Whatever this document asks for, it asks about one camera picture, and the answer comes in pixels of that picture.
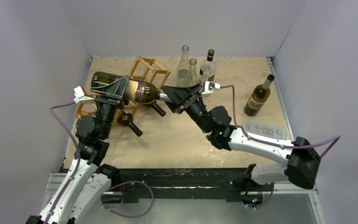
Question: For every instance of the dark labelled wine bottle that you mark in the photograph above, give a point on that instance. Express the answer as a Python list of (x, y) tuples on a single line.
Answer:
[(156, 108)]

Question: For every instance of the dark bottle in lower rack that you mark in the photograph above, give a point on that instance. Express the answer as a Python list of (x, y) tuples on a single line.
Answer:
[(126, 119)]

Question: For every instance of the clear liquor bottle black cap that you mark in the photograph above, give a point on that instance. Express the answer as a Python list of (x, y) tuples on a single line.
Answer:
[(208, 68)]

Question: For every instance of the clear plastic parts box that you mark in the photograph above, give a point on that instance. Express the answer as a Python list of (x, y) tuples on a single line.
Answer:
[(266, 129)]

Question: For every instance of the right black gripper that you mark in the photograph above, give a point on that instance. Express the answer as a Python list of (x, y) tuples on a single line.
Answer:
[(189, 100)]

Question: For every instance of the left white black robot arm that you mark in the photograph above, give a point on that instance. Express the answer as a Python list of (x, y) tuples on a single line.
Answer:
[(86, 178)]

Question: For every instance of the olive green wine bottle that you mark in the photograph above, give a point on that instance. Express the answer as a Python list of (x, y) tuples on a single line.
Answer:
[(137, 91)]

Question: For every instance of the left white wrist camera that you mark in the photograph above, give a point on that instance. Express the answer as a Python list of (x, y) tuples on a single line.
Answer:
[(82, 97)]

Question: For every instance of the green wine bottle far right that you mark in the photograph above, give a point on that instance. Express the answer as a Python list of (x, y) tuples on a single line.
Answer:
[(258, 97)]

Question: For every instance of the clear bottle front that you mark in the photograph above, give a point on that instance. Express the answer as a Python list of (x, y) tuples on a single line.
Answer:
[(191, 77)]

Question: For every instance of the tall clear bottle back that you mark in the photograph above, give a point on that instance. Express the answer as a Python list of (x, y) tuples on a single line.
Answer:
[(183, 78)]

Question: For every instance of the wooden wine rack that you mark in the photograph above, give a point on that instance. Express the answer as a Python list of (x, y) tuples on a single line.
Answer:
[(144, 69)]

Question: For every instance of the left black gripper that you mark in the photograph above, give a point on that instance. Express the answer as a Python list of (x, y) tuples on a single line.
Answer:
[(117, 90)]

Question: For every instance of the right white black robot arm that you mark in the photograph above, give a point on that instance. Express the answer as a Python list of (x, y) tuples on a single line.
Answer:
[(294, 161)]

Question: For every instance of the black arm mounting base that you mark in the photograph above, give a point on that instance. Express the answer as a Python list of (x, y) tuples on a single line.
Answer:
[(229, 184)]

